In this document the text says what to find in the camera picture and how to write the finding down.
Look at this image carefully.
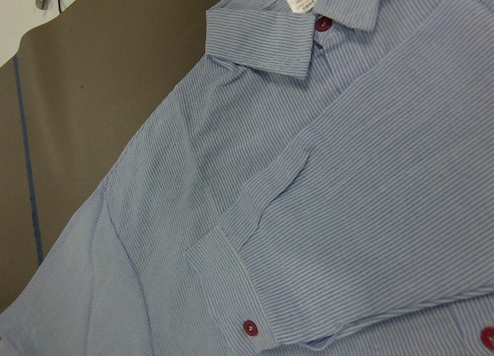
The light blue striped shirt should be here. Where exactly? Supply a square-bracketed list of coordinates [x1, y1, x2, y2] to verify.
[1, 0, 493, 355]

